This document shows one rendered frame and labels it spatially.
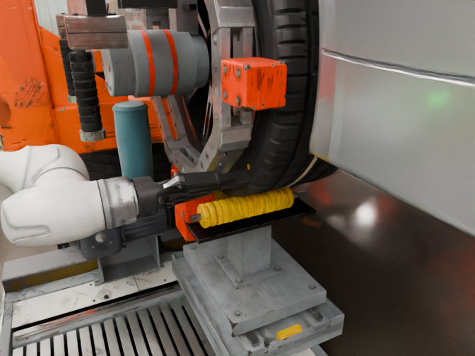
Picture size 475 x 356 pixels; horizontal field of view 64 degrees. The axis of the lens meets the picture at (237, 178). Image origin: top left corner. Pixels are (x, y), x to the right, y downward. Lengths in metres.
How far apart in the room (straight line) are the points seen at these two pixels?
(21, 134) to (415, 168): 1.13
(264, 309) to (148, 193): 0.52
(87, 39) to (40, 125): 0.69
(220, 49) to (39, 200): 0.38
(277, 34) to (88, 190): 0.40
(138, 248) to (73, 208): 0.86
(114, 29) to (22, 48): 0.65
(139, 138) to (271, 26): 0.49
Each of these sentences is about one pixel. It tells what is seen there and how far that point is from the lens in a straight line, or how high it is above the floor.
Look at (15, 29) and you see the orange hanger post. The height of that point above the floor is 0.91.
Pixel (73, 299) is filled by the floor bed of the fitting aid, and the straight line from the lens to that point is 1.43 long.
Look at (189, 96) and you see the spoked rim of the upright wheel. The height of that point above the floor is 0.73.
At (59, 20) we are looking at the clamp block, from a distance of 1.01.
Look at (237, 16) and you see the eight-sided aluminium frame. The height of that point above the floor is 0.95.
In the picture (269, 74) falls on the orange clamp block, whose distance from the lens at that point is 0.59.
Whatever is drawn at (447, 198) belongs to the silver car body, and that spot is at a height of 0.78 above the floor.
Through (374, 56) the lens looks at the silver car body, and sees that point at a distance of 0.50.
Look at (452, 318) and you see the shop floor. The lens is 1.56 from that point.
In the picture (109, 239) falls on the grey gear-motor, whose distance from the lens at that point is 1.27.
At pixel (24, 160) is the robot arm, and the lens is 0.80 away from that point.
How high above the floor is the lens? 0.95
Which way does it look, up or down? 24 degrees down
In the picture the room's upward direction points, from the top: straight up
